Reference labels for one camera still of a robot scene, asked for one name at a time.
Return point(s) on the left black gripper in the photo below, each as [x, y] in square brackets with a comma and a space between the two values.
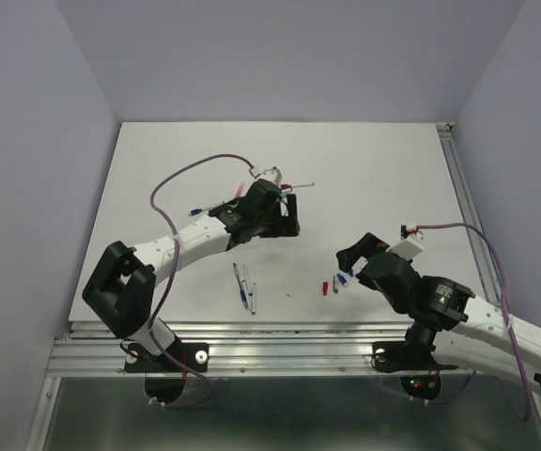
[288, 225]

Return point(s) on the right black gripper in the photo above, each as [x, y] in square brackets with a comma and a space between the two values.
[366, 247]

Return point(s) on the white marker blue cap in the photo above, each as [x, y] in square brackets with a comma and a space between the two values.
[248, 286]

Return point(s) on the blue ballpoint pen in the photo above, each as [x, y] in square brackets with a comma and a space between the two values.
[242, 289]

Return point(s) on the thin white red-tipped pen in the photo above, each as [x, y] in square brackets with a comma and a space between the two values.
[197, 211]

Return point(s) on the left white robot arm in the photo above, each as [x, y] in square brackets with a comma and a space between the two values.
[120, 289]

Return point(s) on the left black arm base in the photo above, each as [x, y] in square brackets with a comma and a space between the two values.
[177, 378]

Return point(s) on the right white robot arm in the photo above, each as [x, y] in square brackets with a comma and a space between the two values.
[452, 326]

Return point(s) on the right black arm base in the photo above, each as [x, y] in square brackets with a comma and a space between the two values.
[414, 353]

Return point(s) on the thin white red pen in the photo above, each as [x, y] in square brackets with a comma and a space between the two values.
[291, 187]

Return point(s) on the uncapped white blue marker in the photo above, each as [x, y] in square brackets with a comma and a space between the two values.
[253, 298]

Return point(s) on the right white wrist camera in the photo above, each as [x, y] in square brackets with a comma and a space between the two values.
[409, 248]

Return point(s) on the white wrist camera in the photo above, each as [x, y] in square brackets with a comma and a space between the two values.
[409, 248]
[273, 175]

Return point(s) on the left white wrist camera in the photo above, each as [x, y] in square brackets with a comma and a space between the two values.
[273, 175]

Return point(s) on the aluminium front rail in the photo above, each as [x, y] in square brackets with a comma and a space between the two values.
[279, 386]

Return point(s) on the aluminium rail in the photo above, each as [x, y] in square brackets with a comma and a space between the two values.
[279, 386]
[488, 273]

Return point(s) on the aluminium right side rail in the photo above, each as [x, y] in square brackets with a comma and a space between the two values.
[488, 273]

